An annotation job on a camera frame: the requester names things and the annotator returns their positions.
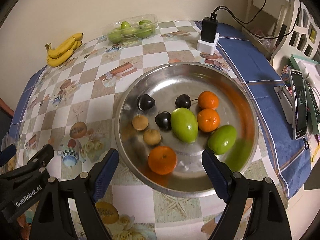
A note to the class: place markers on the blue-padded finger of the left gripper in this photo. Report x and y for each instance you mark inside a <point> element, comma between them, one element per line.
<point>7,154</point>

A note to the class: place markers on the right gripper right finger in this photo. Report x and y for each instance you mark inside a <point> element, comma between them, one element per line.
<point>268,218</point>

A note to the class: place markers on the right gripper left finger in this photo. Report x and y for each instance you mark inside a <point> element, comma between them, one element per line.
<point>52,219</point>

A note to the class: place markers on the green mango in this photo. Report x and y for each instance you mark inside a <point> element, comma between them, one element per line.
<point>184,125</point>
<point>223,139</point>

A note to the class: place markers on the small orange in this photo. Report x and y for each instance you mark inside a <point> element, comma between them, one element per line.
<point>208,120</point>
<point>208,99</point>

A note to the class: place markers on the large orange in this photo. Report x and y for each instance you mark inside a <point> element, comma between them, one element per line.
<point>162,160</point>

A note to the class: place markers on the brown longan fruit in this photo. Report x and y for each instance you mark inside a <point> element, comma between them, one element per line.
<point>152,137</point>

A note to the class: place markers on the dark cherry with stem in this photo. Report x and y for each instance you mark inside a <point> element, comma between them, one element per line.
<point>184,101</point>

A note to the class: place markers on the bag of small fruits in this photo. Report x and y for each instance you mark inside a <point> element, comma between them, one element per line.
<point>5,142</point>

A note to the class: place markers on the person's left hand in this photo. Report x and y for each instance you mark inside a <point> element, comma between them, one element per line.
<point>24,227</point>

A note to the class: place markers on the blue cloth table cover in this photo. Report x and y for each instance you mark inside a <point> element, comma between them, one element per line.
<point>262,92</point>

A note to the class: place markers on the green book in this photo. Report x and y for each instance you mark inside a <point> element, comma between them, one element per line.
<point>310,71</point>

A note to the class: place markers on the yellow banana bunch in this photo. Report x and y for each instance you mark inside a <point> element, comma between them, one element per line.
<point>59,55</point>

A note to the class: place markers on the grey phone stand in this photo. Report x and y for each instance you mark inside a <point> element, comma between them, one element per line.
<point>286,101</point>

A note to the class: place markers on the large steel bowl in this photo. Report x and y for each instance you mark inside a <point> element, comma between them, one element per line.
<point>164,84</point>

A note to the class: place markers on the smartphone on stand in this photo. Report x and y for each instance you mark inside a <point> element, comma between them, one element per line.
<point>300,113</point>

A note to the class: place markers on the white charger dock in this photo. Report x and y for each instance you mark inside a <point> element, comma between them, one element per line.
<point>207,47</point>

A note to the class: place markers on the clear plastic fruit tray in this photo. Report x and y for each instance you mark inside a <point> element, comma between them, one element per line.
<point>131,29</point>

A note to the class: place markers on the white plastic chair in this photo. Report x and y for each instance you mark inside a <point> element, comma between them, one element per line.
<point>302,37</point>

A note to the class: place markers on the black charger block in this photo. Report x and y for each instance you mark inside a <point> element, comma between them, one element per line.
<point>209,28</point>

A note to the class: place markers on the white shelf unit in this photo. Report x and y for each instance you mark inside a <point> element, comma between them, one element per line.
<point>266,21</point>

